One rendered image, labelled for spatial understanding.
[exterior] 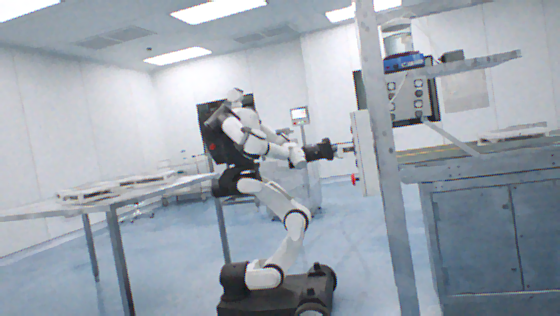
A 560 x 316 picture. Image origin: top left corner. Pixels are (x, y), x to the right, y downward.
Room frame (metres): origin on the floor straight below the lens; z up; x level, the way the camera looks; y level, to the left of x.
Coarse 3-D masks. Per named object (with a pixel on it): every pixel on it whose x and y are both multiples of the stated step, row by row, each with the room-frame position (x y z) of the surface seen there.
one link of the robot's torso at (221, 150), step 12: (240, 108) 2.06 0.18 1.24; (204, 120) 2.12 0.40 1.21; (240, 120) 2.04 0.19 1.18; (252, 120) 2.11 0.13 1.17; (204, 132) 2.12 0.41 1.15; (216, 144) 2.11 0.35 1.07; (228, 144) 2.08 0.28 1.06; (216, 156) 2.11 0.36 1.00; (228, 156) 2.09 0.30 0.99; (240, 156) 2.08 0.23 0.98
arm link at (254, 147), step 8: (248, 136) 1.78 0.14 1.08; (248, 144) 1.76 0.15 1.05; (256, 144) 1.75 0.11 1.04; (264, 144) 1.76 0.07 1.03; (272, 144) 1.80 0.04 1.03; (248, 152) 1.77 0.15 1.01; (256, 152) 1.76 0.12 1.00; (264, 152) 1.77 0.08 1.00; (272, 152) 1.79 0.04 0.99; (280, 152) 1.82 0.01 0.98
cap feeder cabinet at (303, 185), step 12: (264, 168) 4.71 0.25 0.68; (276, 168) 4.66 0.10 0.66; (288, 168) 4.62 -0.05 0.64; (312, 168) 4.78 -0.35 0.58; (276, 180) 4.67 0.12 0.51; (288, 180) 4.62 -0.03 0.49; (300, 180) 4.57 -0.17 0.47; (312, 180) 4.68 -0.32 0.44; (288, 192) 4.63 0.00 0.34; (300, 192) 4.58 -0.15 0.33; (312, 192) 4.59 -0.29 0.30; (312, 204) 4.55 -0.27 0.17; (312, 216) 4.59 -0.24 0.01
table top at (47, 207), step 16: (192, 176) 2.92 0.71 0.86; (208, 176) 2.80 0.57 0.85; (128, 192) 2.45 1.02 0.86; (144, 192) 2.26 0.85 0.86; (160, 192) 2.30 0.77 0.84; (16, 208) 2.63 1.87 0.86; (32, 208) 2.42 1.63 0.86; (48, 208) 2.25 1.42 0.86; (64, 208) 2.10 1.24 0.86; (80, 208) 2.01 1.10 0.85; (96, 208) 1.97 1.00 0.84; (112, 208) 1.95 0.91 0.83
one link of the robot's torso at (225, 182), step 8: (232, 168) 2.13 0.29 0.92; (240, 168) 2.12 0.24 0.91; (248, 168) 2.11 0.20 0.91; (256, 168) 2.14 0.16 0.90; (224, 176) 2.14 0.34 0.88; (232, 176) 2.13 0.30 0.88; (256, 176) 2.14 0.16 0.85; (216, 184) 2.17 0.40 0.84; (224, 184) 2.14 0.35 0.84; (232, 184) 2.14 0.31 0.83; (216, 192) 2.17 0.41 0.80; (224, 192) 2.16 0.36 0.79; (232, 192) 2.16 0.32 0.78
